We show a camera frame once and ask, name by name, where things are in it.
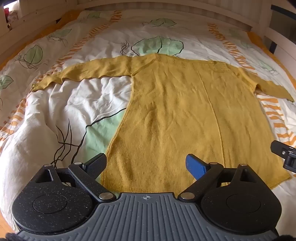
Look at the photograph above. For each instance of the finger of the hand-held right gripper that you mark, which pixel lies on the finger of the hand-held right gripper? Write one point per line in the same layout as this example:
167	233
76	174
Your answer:
278	147

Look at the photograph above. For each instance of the yellow knit sweater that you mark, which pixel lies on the yellow knit sweater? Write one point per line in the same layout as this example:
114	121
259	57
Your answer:
175	111

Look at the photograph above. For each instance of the white wooden bed frame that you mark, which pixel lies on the white wooden bed frame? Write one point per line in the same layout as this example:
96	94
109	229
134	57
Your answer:
161	5

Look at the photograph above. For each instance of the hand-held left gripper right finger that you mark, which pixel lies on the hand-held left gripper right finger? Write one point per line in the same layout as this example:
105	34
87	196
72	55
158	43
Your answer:
196	165

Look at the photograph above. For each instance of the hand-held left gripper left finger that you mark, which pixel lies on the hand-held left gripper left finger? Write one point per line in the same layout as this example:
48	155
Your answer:
97	165

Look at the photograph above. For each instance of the dark blue frame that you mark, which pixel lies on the dark blue frame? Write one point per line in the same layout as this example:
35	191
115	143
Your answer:
278	14

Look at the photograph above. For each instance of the white leaf-print duvet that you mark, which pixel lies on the white leaf-print duvet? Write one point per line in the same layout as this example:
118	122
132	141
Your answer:
76	99

